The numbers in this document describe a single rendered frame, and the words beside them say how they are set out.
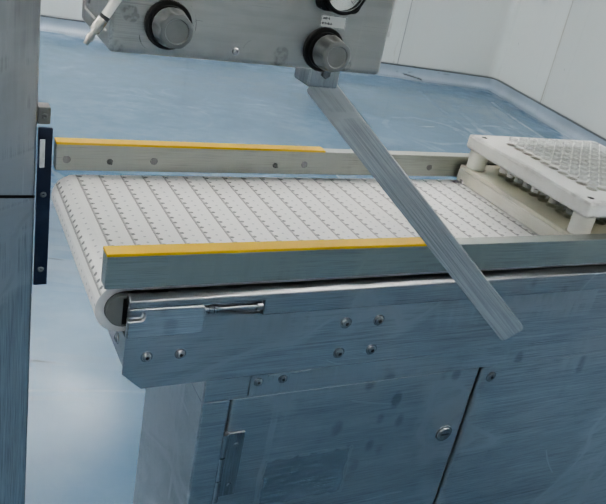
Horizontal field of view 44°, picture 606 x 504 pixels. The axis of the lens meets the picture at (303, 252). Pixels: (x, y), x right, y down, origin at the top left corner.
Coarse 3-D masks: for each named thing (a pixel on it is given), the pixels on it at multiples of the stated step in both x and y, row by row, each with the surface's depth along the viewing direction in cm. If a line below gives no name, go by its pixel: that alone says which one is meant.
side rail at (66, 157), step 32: (64, 160) 84; (96, 160) 86; (128, 160) 87; (160, 160) 89; (192, 160) 91; (224, 160) 93; (256, 160) 95; (288, 160) 97; (320, 160) 99; (352, 160) 101; (416, 160) 105; (448, 160) 108
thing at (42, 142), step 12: (48, 132) 83; (48, 144) 84; (48, 156) 84; (48, 168) 85; (36, 180) 85; (48, 180) 86; (36, 192) 86; (48, 192) 86; (36, 204) 86; (48, 204) 87; (36, 216) 87; (48, 216) 88; (36, 228) 88; (48, 228) 88; (36, 240) 88; (36, 252) 89; (36, 264) 90; (36, 276) 91
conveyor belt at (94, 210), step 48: (96, 192) 82; (144, 192) 84; (192, 192) 87; (240, 192) 90; (288, 192) 93; (336, 192) 96; (384, 192) 99; (432, 192) 103; (96, 240) 72; (144, 240) 74; (192, 240) 76; (240, 240) 78; (288, 240) 80; (96, 288) 66; (144, 288) 67
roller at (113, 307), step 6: (114, 294) 66; (120, 294) 66; (126, 294) 66; (108, 300) 66; (114, 300) 65; (120, 300) 65; (126, 300) 66; (108, 306) 65; (114, 306) 65; (120, 306) 66; (126, 306) 66; (108, 312) 66; (114, 312) 66; (120, 312) 66; (126, 312) 66; (108, 318) 66; (114, 318) 66; (120, 318) 66; (126, 318) 66; (114, 324) 66; (120, 324) 67
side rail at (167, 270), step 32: (160, 256) 64; (192, 256) 65; (224, 256) 67; (256, 256) 68; (288, 256) 70; (320, 256) 71; (352, 256) 73; (384, 256) 74; (416, 256) 76; (480, 256) 80; (512, 256) 82; (544, 256) 85; (576, 256) 87
